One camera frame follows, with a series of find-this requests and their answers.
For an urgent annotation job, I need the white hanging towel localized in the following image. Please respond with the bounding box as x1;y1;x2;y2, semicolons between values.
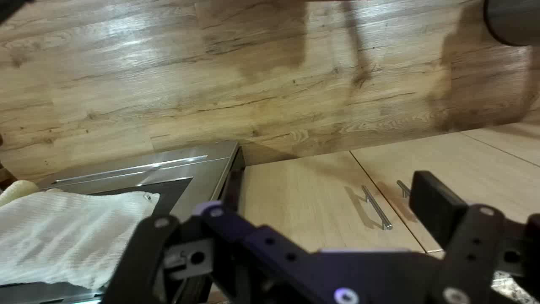
0;187;162;292

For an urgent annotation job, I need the metal cabinet door handle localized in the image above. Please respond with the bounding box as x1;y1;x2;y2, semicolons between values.
359;184;394;231
394;179;413;201

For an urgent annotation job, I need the stainless steel trash can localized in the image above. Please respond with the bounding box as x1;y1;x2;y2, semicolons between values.
482;0;540;49

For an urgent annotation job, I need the black electric stove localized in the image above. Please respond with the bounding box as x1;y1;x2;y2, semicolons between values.
0;140;248;304

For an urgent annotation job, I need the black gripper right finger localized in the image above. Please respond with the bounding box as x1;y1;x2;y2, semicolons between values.
408;169;540;304

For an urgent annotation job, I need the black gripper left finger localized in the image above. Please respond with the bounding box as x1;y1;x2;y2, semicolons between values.
106;201;310;304

